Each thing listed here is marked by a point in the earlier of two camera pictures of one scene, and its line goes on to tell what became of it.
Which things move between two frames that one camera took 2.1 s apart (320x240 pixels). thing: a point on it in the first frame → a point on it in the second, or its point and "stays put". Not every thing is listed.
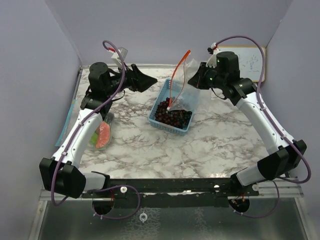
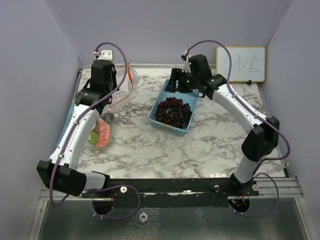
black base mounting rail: (172, 192) stays put
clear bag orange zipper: (183, 96) → (129, 89)
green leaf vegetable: (94, 139) stays put
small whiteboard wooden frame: (251, 61) stays put
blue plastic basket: (164, 94) → (192, 100)
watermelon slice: (104, 131) stays put
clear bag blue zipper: (100, 139) stays put
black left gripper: (137, 80) → (115, 85)
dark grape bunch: (178, 118) stays put
